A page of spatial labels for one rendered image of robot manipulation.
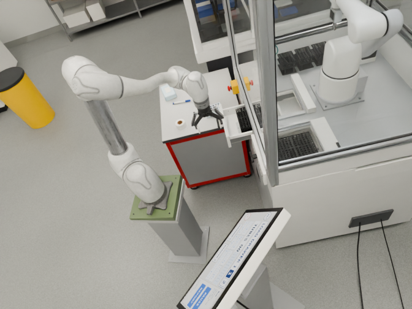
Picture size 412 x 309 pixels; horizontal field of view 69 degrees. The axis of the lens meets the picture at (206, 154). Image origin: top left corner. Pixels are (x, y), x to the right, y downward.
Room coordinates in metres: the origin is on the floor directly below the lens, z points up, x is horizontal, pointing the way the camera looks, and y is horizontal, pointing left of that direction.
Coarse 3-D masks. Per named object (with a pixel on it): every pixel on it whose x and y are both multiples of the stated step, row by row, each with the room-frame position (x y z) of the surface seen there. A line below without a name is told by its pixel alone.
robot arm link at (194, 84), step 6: (192, 72) 1.31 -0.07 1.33; (198, 72) 1.30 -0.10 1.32; (186, 78) 1.30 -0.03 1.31; (192, 78) 1.27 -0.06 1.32; (198, 78) 1.26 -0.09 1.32; (204, 78) 1.28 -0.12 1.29; (186, 84) 1.29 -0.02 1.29; (192, 84) 1.25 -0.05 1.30; (198, 84) 1.24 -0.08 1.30; (204, 84) 1.26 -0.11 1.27; (186, 90) 1.29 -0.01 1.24; (192, 90) 1.25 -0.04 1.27; (198, 90) 1.24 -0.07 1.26; (204, 90) 1.24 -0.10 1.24; (192, 96) 1.26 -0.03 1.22; (198, 96) 1.24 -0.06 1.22; (204, 96) 1.24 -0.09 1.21
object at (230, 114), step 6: (228, 108) 1.42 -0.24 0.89; (234, 108) 1.41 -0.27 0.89; (228, 114) 1.42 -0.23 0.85; (234, 114) 1.41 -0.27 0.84; (228, 120) 1.37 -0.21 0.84; (234, 120) 1.35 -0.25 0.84; (228, 126) 1.32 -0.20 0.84; (234, 126) 1.30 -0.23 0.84; (228, 132) 1.27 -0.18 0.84; (234, 132) 1.25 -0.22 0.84; (246, 132) 1.17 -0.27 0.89; (252, 132) 1.16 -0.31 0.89; (234, 138) 1.18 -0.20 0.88; (240, 138) 1.17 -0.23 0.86; (246, 138) 1.17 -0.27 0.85
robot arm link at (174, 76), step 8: (168, 72) 1.39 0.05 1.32; (176, 72) 1.38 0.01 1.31; (184, 72) 1.38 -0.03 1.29; (128, 80) 1.13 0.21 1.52; (136, 80) 1.16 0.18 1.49; (144, 80) 1.19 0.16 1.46; (152, 80) 1.22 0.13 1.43; (160, 80) 1.28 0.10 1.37; (168, 80) 1.35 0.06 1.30; (176, 80) 1.35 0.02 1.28; (128, 88) 1.10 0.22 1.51; (136, 88) 1.12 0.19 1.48; (144, 88) 1.14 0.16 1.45; (152, 88) 1.18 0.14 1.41; (128, 96) 1.11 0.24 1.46
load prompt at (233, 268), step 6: (264, 222) 0.49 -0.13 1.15; (258, 228) 0.48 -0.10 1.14; (258, 234) 0.44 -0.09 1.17; (252, 240) 0.43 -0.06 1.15; (246, 246) 0.42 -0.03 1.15; (246, 252) 0.39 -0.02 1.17; (240, 258) 0.38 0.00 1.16; (234, 264) 0.37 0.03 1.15; (228, 270) 0.36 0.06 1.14; (234, 270) 0.35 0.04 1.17; (228, 276) 0.34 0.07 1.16; (222, 282) 0.33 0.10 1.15; (222, 288) 0.30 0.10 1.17
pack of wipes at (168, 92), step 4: (164, 88) 1.95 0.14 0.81; (168, 88) 1.94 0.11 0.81; (172, 88) 1.92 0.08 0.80; (164, 92) 1.91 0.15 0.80; (168, 92) 1.89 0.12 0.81; (172, 92) 1.88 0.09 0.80; (164, 96) 1.86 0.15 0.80; (168, 96) 1.85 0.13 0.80; (172, 96) 1.85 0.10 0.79; (176, 96) 1.86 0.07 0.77; (168, 100) 1.85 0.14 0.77
